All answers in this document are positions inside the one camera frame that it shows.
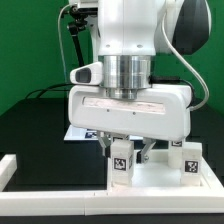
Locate white U-shaped border fence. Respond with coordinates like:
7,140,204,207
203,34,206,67
0,154,224,216

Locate white fiducial marker plate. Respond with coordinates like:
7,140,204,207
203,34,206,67
64,125,97,141

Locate black cables on table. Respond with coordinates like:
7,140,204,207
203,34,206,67
24,82,73,100

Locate white hanging cable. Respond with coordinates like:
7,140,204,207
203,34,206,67
57,4,72,84

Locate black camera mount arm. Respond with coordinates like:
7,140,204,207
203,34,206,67
67,6,87,67

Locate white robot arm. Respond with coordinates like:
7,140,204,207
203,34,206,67
69,0,211,159

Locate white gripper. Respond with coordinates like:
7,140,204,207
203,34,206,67
68,62,192,163

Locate white square table top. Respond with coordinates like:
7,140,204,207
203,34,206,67
108,149,223,190

